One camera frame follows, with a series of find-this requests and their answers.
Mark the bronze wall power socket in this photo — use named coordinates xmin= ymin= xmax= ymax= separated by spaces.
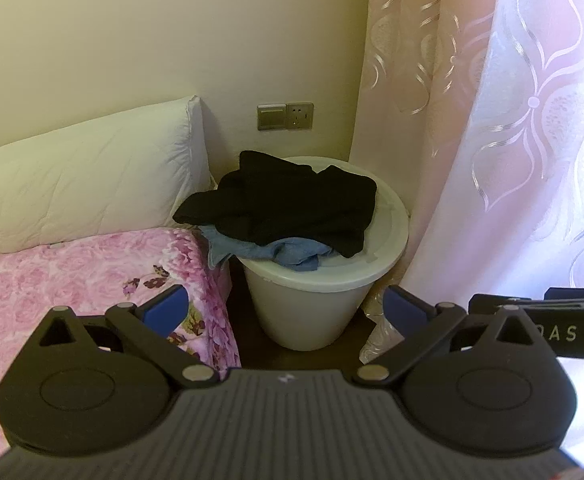
xmin=286 ymin=102 xmax=315 ymax=130

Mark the pink patterned curtain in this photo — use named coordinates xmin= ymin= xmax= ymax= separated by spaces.
xmin=349 ymin=0 xmax=504 ymax=282

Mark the black knit cardigan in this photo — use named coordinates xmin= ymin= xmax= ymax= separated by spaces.
xmin=173 ymin=150 xmax=378 ymax=259

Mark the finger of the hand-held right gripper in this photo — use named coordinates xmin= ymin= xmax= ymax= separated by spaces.
xmin=468 ymin=293 xmax=548 ymax=317

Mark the white sheer floral curtain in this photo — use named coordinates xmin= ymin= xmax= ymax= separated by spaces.
xmin=401 ymin=0 xmax=584 ymax=313

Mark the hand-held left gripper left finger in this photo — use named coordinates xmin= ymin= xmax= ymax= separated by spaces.
xmin=34 ymin=284 xmax=219 ymax=390

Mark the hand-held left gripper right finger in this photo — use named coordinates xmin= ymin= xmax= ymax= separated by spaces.
xmin=353 ymin=284 xmax=549 ymax=387

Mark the pink floral blanket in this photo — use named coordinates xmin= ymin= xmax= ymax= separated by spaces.
xmin=0 ymin=226 xmax=243 ymax=467

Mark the long cream pillow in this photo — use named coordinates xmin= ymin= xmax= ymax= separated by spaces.
xmin=0 ymin=95 xmax=211 ymax=257

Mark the blue garment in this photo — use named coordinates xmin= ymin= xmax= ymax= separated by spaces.
xmin=199 ymin=224 xmax=335 ymax=274

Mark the white plastic bucket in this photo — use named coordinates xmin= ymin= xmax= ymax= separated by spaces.
xmin=231 ymin=156 xmax=412 ymax=352

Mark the clear plastic bag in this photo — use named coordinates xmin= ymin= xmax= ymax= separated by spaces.
xmin=359 ymin=304 xmax=403 ymax=367

